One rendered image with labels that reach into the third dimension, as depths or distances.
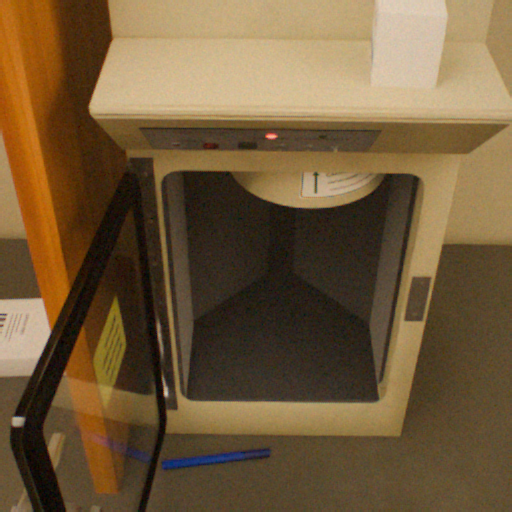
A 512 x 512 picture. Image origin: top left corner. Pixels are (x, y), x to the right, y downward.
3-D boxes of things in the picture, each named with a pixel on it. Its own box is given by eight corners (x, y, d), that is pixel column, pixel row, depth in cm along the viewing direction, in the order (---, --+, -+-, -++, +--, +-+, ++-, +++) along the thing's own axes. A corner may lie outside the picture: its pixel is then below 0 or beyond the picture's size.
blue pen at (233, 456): (162, 466, 98) (270, 453, 99) (161, 459, 99) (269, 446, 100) (162, 471, 98) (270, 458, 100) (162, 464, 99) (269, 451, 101)
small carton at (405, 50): (369, 55, 63) (376, -16, 59) (430, 59, 63) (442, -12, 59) (370, 85, 59) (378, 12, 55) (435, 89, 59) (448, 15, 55)
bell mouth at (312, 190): (230, 116, 92) (230, 75, 89) (378, 119, 92) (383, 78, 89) (224, 208, 79) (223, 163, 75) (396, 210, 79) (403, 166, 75)
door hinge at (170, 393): (158, 409, 99) (126, 156, 74) (178, 409, 99) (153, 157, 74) (157, 419, 98) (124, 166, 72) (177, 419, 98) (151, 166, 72)
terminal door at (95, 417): (166, 422, 98) (136, 163, 72) (98, 673, 75) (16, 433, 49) (160, 421, 98) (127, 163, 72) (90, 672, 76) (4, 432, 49)
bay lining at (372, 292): (194, 268, 116) (181, 53, 93) (366, 270, 116) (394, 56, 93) (181, 398, 98) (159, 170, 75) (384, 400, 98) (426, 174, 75)
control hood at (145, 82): (121, 135, 72) (109, 36, 65) (467, 140, 72) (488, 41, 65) (101, 211, 63) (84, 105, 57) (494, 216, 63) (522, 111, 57)
